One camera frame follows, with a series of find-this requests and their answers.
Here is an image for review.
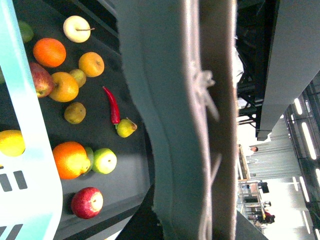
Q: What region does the green lime upper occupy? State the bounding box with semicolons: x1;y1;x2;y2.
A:
18;20;34;43

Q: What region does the yellow orange round fruit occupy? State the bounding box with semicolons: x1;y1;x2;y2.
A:
78;51;105;78

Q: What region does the red chili pepper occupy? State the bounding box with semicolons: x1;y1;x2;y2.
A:
102;86;121;126

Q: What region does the red apple by edge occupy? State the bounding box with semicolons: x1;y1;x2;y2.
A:
70;187;104;220

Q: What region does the green apple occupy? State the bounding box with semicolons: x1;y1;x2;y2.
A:
92;148;117;174

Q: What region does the small green pear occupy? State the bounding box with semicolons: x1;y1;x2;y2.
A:
116;118;138;138

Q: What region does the red yellow apple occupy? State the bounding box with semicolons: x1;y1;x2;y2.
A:
29;62;54;98

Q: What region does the grey basket handle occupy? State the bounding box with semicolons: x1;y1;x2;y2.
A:
115;0;238;240

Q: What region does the black display shelf frame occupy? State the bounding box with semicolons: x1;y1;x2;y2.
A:
13;0;153;240

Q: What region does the large orange by basket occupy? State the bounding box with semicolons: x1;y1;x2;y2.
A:
52;141;92;180

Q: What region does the brown kiwi fruit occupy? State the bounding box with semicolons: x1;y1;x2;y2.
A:
64;102;87;125

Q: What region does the cream apple with stem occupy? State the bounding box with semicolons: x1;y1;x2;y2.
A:
63;15;95;44

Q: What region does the yellow orange apple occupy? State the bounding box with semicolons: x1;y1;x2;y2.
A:
48;72;79;103

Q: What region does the light teal shopping basket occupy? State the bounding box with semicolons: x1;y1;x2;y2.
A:
0;0;63;240

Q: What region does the small orange right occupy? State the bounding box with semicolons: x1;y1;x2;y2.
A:
32;38;67;68

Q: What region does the yellow lemon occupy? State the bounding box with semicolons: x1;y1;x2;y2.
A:
0;130;26;157

